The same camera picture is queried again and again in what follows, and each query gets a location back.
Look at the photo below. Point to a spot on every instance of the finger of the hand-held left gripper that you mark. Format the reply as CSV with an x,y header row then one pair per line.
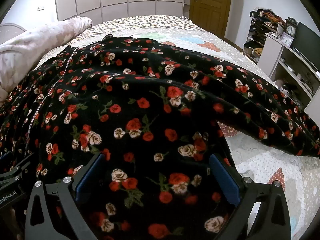
x,y
17,166

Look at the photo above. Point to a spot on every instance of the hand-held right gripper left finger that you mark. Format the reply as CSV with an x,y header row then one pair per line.
x,y
86,180

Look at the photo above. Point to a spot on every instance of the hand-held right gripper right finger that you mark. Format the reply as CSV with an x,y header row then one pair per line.
x,y
225,180

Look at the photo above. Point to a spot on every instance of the black floral garment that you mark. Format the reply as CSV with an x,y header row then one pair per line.
x,y
150,105

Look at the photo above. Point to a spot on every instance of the pile of clothes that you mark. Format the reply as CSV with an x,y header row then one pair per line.
x,y
267,16

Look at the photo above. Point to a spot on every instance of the beige dotted patchwork quilt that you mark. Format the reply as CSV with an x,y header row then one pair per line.
x,y
262,160

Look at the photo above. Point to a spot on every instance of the pink fleece blanket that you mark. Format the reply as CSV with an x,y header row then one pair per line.
x,y
37,45

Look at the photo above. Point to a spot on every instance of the white shelf unit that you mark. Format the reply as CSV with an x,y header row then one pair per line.
x,y
287,65

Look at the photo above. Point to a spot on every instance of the white headboard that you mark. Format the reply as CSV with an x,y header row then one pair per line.
x,y
10,30

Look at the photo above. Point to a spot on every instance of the open storage rack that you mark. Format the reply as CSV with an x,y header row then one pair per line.
x,y
257,42

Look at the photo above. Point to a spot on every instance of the white alarm clock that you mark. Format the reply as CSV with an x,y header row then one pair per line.
x,y
287,40

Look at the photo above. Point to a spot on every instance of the black television screen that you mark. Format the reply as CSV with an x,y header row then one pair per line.
x,y
308,41

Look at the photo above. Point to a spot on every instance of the ornate dark mantel clock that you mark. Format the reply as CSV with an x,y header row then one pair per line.
x,y
290,27

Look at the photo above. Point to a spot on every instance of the geometric diamond patterned bedspread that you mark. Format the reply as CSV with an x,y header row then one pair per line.
x,y
150,20

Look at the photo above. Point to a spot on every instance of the brown wooden door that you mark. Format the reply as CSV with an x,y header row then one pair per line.
x,y
210,5

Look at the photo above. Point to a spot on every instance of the white wall switch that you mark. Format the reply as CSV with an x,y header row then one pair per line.
x,y
40,7

